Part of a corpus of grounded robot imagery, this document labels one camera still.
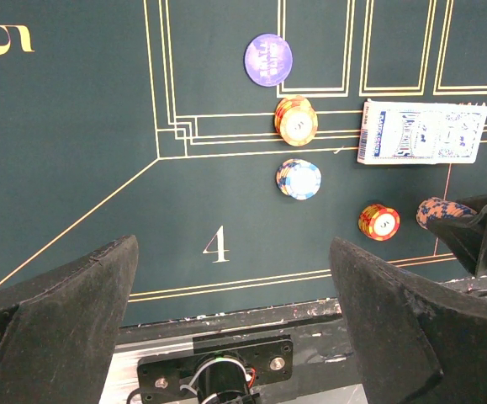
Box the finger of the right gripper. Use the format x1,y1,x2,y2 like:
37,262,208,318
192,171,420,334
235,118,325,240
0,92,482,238
426,194,487,277

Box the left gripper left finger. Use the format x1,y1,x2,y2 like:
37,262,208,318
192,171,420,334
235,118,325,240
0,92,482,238
0,236,139,403

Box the green poker table mat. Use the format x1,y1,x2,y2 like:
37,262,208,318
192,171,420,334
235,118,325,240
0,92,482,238
0,1,487,324

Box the orange poker chip stack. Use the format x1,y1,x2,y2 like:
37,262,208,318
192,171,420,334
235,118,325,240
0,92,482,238
357,204,400,242

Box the blue small blind button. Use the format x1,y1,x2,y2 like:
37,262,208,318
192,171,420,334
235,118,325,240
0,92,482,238
244,33,294,88

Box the orange chips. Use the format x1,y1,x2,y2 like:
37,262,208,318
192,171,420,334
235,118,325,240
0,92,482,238
273,95,318,146

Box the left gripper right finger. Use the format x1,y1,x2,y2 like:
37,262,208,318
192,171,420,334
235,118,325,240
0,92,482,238
330,238,487,403

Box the blue playing card box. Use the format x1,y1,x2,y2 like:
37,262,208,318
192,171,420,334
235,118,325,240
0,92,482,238
357,98,487,165

